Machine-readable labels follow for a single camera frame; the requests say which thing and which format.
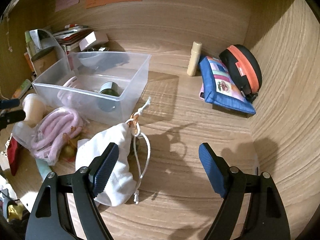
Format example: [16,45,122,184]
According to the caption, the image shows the frosted round cosmetic jar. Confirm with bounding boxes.
[22,93,46,127]

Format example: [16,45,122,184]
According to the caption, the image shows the red velvet pouch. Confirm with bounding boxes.
[7,137,24,176]

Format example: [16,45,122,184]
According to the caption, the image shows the pink rope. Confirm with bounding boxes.
[30,106,85,166]

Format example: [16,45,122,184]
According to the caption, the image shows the white drawstring cloth pouch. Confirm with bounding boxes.
[75,98,151,207]

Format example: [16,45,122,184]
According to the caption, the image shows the orange green tube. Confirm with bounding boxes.
[11,79,31,99]

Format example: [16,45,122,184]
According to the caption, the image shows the pink round compact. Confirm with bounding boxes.
[57,76,78,106]

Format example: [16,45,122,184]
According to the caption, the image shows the white paper receipt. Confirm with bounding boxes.
[29,29,42,50]

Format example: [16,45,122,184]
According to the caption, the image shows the clear plastic storage bin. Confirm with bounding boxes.
[33,51,151,125]

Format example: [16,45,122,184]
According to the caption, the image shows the small white bowl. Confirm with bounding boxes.
[78,52,102,68]

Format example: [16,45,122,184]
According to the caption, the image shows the dark green jar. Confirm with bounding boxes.
[97,81,120,112]

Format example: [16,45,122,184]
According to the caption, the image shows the stack of books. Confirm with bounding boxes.
[53,24,92,55]

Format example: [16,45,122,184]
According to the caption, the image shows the pink white small box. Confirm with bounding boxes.
[79,31,108,51]

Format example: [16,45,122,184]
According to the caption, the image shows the blue patchwork zip pouch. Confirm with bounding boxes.
[199,56,256,115]

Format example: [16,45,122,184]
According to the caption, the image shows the black orange round case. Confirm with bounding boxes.
[219,44,262,103]

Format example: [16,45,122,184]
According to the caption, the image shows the cream lotion bottle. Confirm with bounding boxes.
[187,41,202,76]

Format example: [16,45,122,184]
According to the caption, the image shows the white string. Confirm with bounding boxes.
[5,12,13,53]

